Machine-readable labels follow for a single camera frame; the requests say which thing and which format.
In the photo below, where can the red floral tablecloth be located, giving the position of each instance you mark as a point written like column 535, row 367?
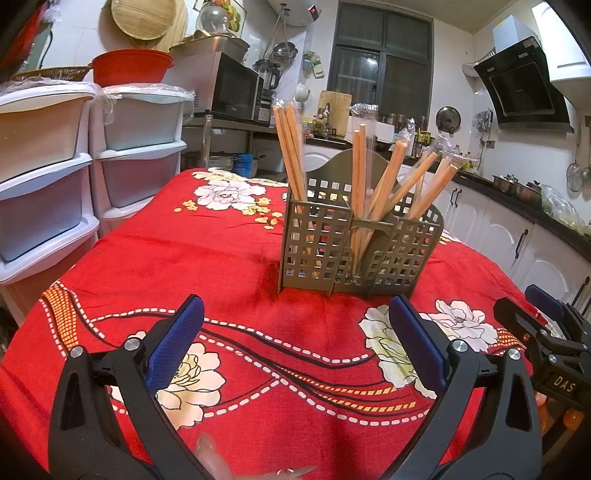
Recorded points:
column 277, row 369

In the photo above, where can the set of chopsticks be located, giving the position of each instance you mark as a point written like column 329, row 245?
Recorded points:
column 291, row 152

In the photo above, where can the red plastic basin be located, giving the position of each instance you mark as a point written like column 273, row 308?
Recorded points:
column 131, row 69

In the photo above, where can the round wooden board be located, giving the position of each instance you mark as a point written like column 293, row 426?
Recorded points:
column 181, row 27

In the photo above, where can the stainless steel tray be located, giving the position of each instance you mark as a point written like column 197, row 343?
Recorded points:
column 217, row 46

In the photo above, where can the hanging steel pots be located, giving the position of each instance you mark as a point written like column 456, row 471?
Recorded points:
column 284, row 50

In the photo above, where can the dark window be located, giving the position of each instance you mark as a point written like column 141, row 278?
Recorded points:
column 397, row 78

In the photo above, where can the white upper cabinet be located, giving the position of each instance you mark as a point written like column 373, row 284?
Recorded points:
column 568, row 55

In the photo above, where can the glass pot lid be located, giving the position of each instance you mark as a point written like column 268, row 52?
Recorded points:
column 212, row 18

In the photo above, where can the white plastic drawer unit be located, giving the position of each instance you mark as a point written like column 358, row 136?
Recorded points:
column 37, row 134

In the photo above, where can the white water heater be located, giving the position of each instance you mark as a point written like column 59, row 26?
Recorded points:
column 295, row 11

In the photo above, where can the kitchen faucet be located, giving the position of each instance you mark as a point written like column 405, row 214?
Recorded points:
column 325, row 113

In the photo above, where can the white plastic drawer tower right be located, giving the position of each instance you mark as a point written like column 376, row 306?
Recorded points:
column 138, row 124

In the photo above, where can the wooden cutting board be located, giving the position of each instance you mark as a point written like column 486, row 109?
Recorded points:
column 339, row 106

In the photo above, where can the person's right hand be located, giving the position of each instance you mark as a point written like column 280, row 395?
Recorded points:
column 572, row 419

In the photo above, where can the black range hood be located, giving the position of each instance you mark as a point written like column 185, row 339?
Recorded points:
column 521, row 92

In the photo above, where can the person's left hand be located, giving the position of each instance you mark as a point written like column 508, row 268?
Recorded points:
column 219, row 468

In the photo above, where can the metal shelf rack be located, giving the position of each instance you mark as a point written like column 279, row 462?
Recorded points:
column 231, row 123

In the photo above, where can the wicker basket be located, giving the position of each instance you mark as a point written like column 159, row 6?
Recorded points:
column 51, row 74

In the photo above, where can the hanging dark pot lid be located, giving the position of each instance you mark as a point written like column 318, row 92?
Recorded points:
column 449, row 120

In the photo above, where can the olive plastic utensil holder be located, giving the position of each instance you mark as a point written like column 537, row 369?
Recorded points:
column 339, row 168

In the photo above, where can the round bamboo tray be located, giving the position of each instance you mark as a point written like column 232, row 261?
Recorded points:
column 143, row 18

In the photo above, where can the row of steel jars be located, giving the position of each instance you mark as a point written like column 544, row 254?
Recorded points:
column 411, row 122

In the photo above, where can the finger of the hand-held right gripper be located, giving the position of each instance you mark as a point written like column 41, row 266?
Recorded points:
column 512, row 314
column 545, row 300

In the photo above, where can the small silver appliance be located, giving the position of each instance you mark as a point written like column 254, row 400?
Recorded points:
column 264, row 113

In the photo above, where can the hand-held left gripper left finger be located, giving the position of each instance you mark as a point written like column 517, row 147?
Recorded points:
column 178, row 341

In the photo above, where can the group of condiment bottles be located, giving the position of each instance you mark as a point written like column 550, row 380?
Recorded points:
column 466, row 161

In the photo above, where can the clear plastic bag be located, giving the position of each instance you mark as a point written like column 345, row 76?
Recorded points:
column 563, row 207

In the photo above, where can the white countertop box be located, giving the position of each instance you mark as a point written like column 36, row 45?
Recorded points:
column 383, row 134

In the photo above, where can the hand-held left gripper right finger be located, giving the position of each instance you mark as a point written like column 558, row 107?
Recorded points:
column 415, row 341

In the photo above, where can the black microwave oven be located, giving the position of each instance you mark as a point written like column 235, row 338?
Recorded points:
column 235, row 87

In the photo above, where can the black blender jug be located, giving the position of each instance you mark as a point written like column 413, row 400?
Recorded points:
column 267, row 76

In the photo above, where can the blue plastic canister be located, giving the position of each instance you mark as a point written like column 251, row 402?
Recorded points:
column 244, row 165

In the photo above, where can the steel steamer pot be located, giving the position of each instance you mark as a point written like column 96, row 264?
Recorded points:
column 219, row 162

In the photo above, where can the steel pot with lid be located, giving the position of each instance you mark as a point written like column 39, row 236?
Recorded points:
column 530, row 194
column 505, row 184

